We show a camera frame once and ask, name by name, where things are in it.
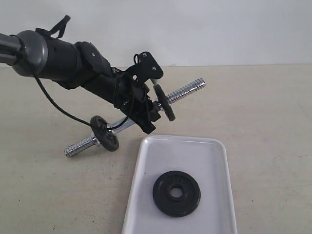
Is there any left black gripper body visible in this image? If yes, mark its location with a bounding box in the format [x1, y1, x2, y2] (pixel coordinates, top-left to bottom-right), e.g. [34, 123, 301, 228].
[82, 71, 150, 117]

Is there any chrome threaded dumbbell bar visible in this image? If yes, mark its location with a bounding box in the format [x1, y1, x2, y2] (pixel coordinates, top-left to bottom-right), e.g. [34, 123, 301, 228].
[64, 78, 206, 157]

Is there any black weight plate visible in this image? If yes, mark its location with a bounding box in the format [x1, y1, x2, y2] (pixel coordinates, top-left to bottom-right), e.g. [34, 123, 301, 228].
[153, 170, 201, 217]

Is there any white rectangular tray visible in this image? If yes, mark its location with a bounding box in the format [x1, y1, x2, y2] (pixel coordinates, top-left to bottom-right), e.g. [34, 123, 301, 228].
[122, 135, 237, 234]

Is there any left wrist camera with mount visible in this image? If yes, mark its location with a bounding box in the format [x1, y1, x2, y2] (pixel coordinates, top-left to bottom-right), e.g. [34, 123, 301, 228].
[127, 51, 164, 85]

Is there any left black camera cable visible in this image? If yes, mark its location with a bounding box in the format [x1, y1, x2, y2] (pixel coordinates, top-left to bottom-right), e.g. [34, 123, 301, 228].
[21, 15, 130, 131]

